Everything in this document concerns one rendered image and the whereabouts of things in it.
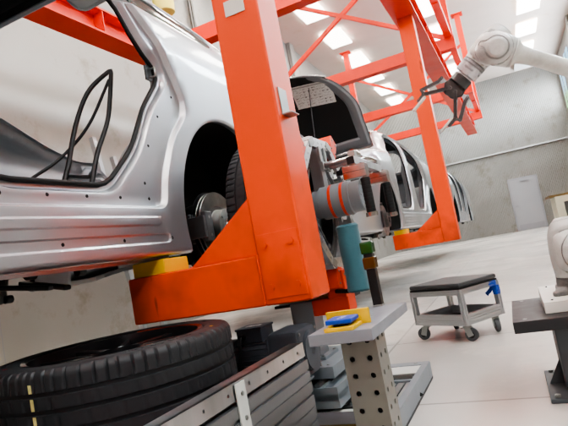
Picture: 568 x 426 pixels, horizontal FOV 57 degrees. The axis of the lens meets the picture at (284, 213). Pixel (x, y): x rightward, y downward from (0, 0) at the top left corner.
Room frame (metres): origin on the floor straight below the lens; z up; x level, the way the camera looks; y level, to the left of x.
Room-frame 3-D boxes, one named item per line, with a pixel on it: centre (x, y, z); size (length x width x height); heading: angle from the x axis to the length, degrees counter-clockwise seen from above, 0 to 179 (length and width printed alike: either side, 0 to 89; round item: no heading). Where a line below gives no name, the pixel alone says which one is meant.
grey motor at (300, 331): (1.97, 0.18, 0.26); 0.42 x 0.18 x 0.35; 66
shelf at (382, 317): (1.52, -0.17, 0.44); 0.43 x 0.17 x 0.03; 156
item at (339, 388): (2.22, -0.01, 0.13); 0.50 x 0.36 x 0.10; 156
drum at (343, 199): (2.15, -0.24, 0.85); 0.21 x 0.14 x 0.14; 66
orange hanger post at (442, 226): (5.62, -1.46, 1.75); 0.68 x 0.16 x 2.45; 66
